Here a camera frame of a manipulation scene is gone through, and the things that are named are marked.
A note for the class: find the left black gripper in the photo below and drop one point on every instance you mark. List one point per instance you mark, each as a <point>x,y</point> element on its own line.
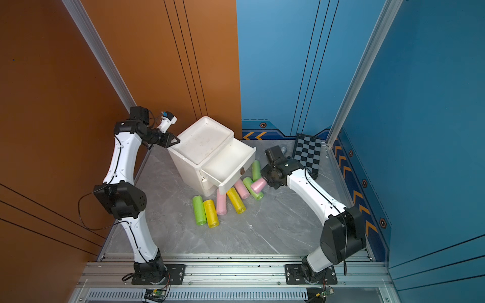
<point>167,140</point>

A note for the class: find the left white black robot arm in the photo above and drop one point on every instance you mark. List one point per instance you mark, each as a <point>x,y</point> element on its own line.
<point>127,203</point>

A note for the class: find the right green circuit board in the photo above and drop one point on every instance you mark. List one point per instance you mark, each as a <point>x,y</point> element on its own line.
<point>324,295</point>

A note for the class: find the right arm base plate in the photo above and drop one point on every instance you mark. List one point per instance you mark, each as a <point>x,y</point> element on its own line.
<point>299,274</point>

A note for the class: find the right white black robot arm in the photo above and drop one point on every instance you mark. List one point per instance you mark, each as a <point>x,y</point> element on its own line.
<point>343,232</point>

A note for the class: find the green roll with label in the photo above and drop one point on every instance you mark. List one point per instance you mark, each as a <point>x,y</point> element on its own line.
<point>248,183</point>

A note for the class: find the black silver chessboard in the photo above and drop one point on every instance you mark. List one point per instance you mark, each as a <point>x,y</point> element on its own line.
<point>307,150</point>

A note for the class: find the green circuit board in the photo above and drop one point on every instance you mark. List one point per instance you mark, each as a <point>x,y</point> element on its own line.
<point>324,295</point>
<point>155,295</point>

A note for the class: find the left green circuit board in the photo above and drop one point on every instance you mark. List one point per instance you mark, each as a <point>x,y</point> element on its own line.
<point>155,295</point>

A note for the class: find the white three-drawer cabinet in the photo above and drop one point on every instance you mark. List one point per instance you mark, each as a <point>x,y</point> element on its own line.
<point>199,144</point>

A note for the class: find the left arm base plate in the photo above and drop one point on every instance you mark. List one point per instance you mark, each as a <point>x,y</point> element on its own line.
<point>172,274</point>

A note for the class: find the green roll near microphone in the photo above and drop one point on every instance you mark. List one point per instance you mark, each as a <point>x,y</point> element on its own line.
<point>255,170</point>

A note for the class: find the yellow roll left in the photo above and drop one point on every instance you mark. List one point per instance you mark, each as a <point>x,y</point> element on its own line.
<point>211,213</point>

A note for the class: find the left aluminium corner post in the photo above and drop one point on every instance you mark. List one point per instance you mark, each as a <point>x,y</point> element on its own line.
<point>86,27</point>

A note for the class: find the right aluminium corner post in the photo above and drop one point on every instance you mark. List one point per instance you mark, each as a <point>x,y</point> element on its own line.
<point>377,37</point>

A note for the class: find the yellow roll right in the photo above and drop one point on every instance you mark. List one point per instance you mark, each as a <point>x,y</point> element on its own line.
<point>236,201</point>

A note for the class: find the green roll leftmost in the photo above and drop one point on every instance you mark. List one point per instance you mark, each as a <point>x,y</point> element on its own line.
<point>199,211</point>

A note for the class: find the aluminium mounting rail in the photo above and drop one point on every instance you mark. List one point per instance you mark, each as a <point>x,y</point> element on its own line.
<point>235,278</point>

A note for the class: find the yellow roll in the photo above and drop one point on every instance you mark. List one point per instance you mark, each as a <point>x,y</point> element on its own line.
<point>211,213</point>
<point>236,201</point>

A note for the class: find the aluminium corner post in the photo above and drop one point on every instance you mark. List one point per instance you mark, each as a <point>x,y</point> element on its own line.
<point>377,37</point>
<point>86,27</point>

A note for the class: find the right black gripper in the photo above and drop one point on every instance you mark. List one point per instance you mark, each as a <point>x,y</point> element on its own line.
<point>264,173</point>

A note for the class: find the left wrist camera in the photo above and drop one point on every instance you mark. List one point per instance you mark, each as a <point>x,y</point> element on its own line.
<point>166,120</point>

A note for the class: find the pink roll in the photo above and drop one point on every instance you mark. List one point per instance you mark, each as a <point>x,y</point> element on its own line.
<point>241,189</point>
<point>259,185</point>
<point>221,206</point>

